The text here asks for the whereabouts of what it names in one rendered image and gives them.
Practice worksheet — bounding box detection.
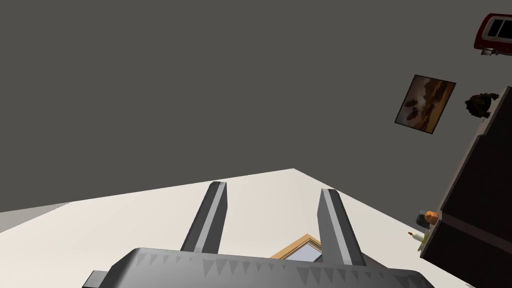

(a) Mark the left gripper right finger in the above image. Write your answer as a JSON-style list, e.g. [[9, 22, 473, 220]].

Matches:
[[317, 188, 367, 267]]

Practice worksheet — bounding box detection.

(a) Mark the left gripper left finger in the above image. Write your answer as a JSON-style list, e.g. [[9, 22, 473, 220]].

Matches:
[[180, 181, 228, 255]]

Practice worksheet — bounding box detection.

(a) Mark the wooden framed window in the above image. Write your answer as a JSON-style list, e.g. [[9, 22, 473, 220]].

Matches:
[[269, 233, 323, 263]]

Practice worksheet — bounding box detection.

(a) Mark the dark wooden cabinet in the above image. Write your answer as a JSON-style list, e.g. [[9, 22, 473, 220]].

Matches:
[[407, 85, 512, 288]]

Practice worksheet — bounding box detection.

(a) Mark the red toaster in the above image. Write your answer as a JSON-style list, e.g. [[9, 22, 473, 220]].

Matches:
[[473, 12, 512, 57]]

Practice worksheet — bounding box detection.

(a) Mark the brown landscape wall picture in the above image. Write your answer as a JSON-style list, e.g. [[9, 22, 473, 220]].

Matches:
[[393, 74, 457, 135]]

